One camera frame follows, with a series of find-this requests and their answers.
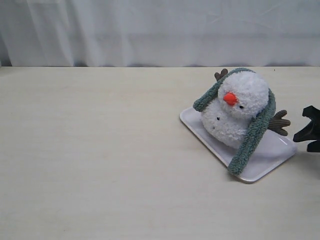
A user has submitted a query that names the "green knitted scarf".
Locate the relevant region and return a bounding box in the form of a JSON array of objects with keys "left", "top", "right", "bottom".
[{"left": 193, "top": 67, "right": 277, "bottom": 175}]

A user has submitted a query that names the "white plush snowman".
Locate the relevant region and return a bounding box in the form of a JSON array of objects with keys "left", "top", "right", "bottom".
[{"left": 201, "top": 68, "right": 292, "bottom": 145}]

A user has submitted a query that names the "white rectangular plastic tray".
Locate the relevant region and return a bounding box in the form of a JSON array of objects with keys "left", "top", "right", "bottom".
[{"left": 179, "top": 107, "right": 298, "bottom": 183}]

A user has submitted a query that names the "white background curtain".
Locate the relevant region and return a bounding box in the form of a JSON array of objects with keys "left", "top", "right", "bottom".
[{"left": 0, "top": 0, "right": 320, "bottom": 67}]

